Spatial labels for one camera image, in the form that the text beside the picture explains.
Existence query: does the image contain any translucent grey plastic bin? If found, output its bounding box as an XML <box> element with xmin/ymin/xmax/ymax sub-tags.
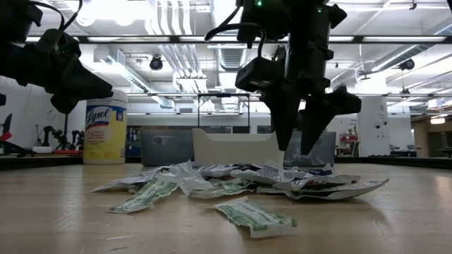
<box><xmin>283</xmin><ymin>131</ymin><xmax>337</xmax><ymax>167</ymax></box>
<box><xmin>140</xmin><ymin>128</ymin><xmax>195</xmax><ymax>167</ymax></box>

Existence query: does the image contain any white plastic bin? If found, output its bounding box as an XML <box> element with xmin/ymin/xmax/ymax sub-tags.
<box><xmin>191</xmin><ymin>128</ymin><xmax>285</xmax><ymax>167</ymax></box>

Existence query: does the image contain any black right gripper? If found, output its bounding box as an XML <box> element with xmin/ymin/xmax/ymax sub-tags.
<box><xmin>263</xmin><ymin>38</ymin><xmax>362</xmax><ymax>156</ymax></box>

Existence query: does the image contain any red shelf cart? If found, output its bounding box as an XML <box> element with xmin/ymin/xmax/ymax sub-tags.
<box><xmin>338</xmin><ymin>131</ymin><xmax>359</xmax><ymax>157</ymax></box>

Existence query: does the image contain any green print bandage wrapper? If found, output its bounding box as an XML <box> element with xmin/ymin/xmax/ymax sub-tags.
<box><xmin>213</xmin><ymin>196</ymin><xmax>299</xmax><ymax>239</ymax></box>
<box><xmin>107</xmin><ymin>179</ymin><xmax>179</xmax><ymax>214</ymax></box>
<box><xmin>189</xmin><ymin>178</ymin><xmax>256</xmax><ymax>200</ymax></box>

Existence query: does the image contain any blue shelf unit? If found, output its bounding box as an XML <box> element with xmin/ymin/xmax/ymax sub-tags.
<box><xmin>125</xmin><ymin>126</ymin><xmax>142</xmax><ymax>157</ymax></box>

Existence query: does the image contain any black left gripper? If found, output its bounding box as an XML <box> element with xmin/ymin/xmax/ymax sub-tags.
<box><xmin>6</xmin><ymin>44</ymin><xmax>114</xmax><ymax>115</ymax></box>

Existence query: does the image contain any white alcohol pad packet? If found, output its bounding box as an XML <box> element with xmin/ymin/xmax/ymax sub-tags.
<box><xmin>255</xmin><ymin>186</ymin><xmax>295</xmax><ymax>196</ymax></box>
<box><xmin>285</xmin><ymin>177</ymin><xmax>391</xmax><ymax>201</ymax></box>
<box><xmin>195</xmin><ymin>164</ymin><xmax>245</xmax><ymax>179</ymax></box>
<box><xmin>165</xmin><ymin>159</ymin><xmax>215</xmax><ymax>198</ymax></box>
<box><xmin>291</xmin><ymin>163</ymin><xmax>335</xmax><ymax>177</ymax></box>
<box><xmin>90</xmin><ymin>166</ymin><xmax>170</xmax><ymax>194</ymax></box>
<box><xmin>230</xmin><ymin>163</ymin><xmax>295</xmax><ymax>186</ymax></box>
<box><xmin>273</xmin><ymin>174</ymin><xmax>362</xmax><ymax>192</ymax></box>

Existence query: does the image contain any silver ventilation duct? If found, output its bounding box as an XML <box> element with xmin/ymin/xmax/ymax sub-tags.
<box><xmin>210</xmin><ymin>0</ymin><xmax>248</xmax><ymax>73</ymax></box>

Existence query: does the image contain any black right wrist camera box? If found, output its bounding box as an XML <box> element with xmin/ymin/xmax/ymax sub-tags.
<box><xmin>234</xmin><ymin>56</ymin><xmax>284</xmax><ymax>94</ymax></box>

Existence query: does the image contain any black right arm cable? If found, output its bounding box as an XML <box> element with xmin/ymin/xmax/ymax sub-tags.
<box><xmin>203</xmin><ymin>21</ymin><xmax>268</xmax><ymax>60</ymax></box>

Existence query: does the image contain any black metal stand frame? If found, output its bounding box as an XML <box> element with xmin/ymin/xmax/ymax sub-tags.
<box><xmin>196</xmin><ymin>92</ymin><xmax>251</xmax><ymax>129</ymax></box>

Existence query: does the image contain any white pillar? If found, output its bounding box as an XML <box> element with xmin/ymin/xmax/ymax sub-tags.
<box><xmin>355</xmin><ymin>95</ymin><xmax>391</xmax><ymax>158</ymax></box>

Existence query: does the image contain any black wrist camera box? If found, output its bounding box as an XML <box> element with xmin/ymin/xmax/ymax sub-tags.
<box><xmin>234</xmin><ymin>56</ymin><xmax>284</xmax><ymax>94</ymax></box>
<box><xmin>35</xmin><ymin>28</ymin><xmax>82</xmax><ymax>59</ymax></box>

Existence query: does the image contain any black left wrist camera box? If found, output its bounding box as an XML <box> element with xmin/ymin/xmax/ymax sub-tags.
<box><xmin>35</xmin><ymin>28</ymin><xmax>82</xmax><ymax>59</ymax></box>

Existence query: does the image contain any yellow Lysol wipes canister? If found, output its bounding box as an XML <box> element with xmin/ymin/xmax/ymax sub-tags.
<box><xmin>83</xmin><ymin>87</ymin><xmax>129</xmax><ymax>166</ymax></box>

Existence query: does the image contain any black metal table frame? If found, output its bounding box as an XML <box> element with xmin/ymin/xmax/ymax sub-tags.
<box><xmin>0</xmin><ymin>154</ymin><xmax>452</xmax><ymax>171</ymax></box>

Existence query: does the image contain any black ceiling-mounted device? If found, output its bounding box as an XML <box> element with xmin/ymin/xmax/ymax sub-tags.
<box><xmin>148</xmin><ymin>54</ymin><xmax>165</xmax><ymax>71</ymax></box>
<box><xmin>398</xmin><ymin>57</ymin><xmax>416</xmax><ymax>72</ymax></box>

